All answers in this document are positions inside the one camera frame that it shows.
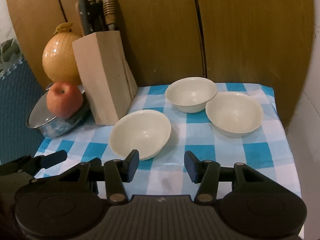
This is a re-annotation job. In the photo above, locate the wooden knife block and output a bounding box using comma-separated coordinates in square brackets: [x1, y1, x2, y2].
[72, 31, 138, 125]

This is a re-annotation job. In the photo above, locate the large cream bowl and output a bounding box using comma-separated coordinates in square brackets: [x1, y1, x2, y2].
[108, 109, 171, 161]

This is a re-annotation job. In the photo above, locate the brown knife handle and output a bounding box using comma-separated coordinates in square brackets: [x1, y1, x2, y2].
[75, 2, 85, 36]

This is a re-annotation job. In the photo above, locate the wooden cabinet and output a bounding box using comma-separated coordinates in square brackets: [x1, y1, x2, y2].
[6, 0, 314, 126]

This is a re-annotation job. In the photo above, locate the yellow pomelo in net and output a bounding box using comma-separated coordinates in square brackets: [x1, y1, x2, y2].
[42, 22, 81, 85]

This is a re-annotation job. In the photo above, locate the red apple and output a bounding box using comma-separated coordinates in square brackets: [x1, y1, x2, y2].
[46, 82, 84, 119]

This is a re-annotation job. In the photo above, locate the blue foam mat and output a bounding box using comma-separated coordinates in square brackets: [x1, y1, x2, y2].
[0, 58, 44, 164]

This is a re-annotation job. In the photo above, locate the steel pot with lid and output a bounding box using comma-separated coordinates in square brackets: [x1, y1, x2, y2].
[26, 83, 91, 138]

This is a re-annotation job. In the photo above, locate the black knife handle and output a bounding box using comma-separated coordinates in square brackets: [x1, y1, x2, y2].
[78, 0, 105, 36]

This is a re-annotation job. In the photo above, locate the ribbed wooden knife handle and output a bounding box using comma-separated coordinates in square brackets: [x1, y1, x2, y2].
[103, 0, 118, 31]

